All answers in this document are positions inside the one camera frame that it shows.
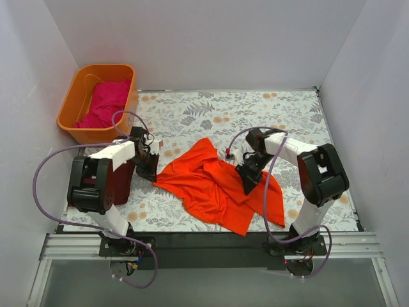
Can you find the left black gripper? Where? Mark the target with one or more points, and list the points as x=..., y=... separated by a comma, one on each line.
x=146, y=161

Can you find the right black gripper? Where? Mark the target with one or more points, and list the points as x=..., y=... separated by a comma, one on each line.
x=248, y=169

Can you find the orange t shirt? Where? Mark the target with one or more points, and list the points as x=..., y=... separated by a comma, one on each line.
x=211, y=190

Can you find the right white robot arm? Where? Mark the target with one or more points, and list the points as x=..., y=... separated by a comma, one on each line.
x=322, y=178

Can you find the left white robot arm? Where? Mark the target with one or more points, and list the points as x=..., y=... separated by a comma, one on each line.
x=114, y=226

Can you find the folded dark red t shirt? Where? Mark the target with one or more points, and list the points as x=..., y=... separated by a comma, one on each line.
x=94, y=185

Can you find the floral table mat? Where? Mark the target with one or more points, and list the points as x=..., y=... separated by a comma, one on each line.
x=180, y=119

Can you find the pink t shirt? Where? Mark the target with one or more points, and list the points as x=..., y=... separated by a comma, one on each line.
x=108, y=98

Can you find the orange plastic basket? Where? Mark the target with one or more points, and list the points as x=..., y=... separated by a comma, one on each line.
x=78, y=100

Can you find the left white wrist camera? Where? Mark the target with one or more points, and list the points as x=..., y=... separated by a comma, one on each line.
x=155, y=146

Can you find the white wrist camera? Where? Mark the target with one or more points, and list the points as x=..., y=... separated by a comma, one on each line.
x=235, y=155
x=155, y=146

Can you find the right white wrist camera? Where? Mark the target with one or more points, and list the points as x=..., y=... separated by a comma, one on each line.
x=235, y=155

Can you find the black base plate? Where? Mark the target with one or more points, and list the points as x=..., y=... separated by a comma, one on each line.
x=200, y=250

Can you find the aluminium frame rail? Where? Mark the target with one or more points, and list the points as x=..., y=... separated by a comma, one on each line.
x=90, y=246

